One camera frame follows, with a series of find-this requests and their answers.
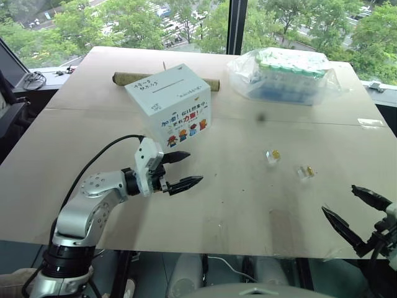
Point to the beige fabric object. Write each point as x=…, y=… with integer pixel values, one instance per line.
x=15, y=284

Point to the clear plastic bag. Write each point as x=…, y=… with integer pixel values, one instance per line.
x=242, y=77

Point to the rack of green-capped tubes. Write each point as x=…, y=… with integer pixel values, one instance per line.
x=288, y=71

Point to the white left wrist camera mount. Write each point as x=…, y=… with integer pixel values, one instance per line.
x=145, y=155

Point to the small clear yellow item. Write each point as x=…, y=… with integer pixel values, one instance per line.
x=301, y=173
x=269, y=157

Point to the black window frame post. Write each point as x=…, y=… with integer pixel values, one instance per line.
x=237, y=25

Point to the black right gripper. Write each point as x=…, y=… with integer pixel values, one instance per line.
x=381, y=237

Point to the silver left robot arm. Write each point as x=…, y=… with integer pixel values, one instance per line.
x=77, y=214

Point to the grey rounded robot leg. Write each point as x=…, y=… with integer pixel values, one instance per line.
x=273, y=271
x=184, y=276

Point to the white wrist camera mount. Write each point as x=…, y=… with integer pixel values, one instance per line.
x=392, y=212
x=145, y=155

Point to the small grey box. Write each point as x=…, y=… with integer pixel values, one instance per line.
x=376, y=86

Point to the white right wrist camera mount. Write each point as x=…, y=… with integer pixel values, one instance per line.
x=392, y=212

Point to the grey robot torso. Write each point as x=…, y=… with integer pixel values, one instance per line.
x=248, y=293

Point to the clear plastic scrap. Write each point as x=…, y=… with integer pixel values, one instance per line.
x=370, y=122

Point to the brown cardboard tube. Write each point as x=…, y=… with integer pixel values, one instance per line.
x=127, y=79

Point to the white printed cardboard box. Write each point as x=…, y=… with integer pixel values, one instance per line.
x=173, y=102

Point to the black table leg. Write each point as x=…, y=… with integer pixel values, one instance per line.
x=121, y=273

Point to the black office chair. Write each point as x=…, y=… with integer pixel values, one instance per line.
x=10, y=108

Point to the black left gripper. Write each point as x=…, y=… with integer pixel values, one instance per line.
x=158, y=181

